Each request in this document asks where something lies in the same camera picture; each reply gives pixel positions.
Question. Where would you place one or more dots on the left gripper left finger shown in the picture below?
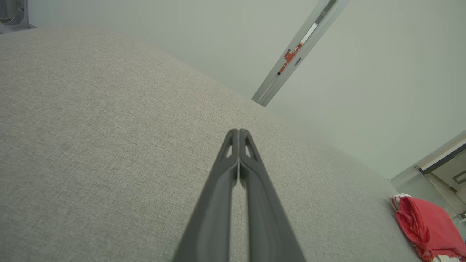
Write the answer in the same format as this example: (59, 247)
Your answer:
(207, 225)

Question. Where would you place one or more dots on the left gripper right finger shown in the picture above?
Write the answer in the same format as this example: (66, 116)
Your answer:
(269, 229)

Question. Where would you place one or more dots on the folded red garment stack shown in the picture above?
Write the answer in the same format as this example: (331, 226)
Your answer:
(426, 225)

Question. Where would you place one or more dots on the small orange object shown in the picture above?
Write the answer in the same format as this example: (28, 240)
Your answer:
(289, 56)

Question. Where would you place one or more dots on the grey partition foot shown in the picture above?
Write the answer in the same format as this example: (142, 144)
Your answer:
(16, 18)

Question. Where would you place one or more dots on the grey partition post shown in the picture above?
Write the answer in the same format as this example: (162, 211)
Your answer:
(273, 91)
(262, 91)

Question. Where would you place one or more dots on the white dark-edged door frame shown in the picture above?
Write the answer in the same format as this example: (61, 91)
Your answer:
(442, 153)

